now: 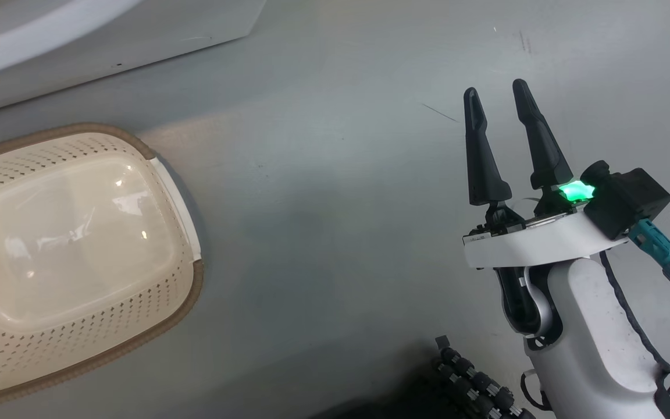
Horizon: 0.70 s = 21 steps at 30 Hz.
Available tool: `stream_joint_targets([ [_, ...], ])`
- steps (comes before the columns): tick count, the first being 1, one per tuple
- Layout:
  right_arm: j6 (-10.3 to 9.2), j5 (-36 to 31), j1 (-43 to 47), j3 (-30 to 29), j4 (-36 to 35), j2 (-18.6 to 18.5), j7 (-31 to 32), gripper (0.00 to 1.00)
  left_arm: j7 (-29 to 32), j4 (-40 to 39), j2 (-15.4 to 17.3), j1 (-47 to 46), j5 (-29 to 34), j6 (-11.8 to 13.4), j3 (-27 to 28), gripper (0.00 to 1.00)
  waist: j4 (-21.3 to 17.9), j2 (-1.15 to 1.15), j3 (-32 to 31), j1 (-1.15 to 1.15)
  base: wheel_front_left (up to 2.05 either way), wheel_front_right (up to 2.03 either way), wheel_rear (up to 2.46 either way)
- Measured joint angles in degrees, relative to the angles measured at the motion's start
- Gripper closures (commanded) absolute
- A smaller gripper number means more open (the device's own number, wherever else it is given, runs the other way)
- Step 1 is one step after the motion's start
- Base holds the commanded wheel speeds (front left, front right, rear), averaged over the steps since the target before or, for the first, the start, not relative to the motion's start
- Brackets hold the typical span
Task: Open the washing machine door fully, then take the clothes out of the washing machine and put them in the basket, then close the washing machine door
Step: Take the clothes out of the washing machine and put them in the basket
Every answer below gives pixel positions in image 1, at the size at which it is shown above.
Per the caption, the black ribbed cable conduit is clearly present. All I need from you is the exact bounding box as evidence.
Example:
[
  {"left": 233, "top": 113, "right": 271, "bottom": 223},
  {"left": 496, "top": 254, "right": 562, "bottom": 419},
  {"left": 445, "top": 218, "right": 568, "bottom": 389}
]
[{"left": 433, "top": 336, "right": 539, "bottom": 419}]

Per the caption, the white washing machine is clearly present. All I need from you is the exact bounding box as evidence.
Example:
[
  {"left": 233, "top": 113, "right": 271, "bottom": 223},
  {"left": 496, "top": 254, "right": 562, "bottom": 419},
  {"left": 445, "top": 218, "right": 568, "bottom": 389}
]
[{"left": 0, "top": 0, "right": 267, "bottom": 120}]

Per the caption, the cream perforated laundry basket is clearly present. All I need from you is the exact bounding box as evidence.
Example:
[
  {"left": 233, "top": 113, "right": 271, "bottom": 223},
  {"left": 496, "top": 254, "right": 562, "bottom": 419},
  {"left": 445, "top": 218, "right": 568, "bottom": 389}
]
[{"left": 0, "top": 123, "right": 205, "bottom": 406}]

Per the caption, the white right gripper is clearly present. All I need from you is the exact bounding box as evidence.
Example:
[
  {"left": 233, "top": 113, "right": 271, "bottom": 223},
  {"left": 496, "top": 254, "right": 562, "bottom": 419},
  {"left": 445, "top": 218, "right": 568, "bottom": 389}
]
[{"left": 463, "top": 79, "right": 629, "bottom": 269}]

